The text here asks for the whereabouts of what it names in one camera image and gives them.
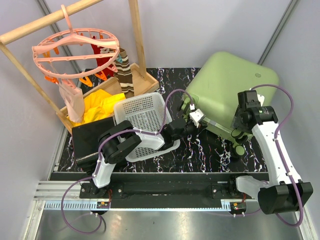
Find pink round clip hanger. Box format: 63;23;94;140
32;4;120;83

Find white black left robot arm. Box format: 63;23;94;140
90;118;204;198

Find yellow shorts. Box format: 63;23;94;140
71;89;126;127

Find green hard-shell suitcase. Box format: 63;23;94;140
186;51;279;157

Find white plastic mesh basket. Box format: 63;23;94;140
113;92;180;163

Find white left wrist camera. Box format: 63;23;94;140
189;104;205;128

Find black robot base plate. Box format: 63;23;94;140
50;172;270;212

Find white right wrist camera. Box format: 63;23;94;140
257;94;265;106

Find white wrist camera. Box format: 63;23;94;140
189;104;205;128
257;94;265;106

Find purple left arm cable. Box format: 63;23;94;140
60;88;198;235

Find brown striped sock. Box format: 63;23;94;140
114;48;135;99

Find orange clothespin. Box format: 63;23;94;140
78;76;93;87

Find pale pink garment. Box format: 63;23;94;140
58;82;85;123

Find black box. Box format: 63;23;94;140
71;117;115;175

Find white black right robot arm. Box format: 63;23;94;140
227;90;313;215

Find red garment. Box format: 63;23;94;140
91;44;116;81

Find teal clothespin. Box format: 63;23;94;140
116;54;123;64

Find wooden clothes rack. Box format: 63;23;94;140
0;0;160;132

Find aluminium frame rail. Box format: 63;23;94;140
24;173;320;240

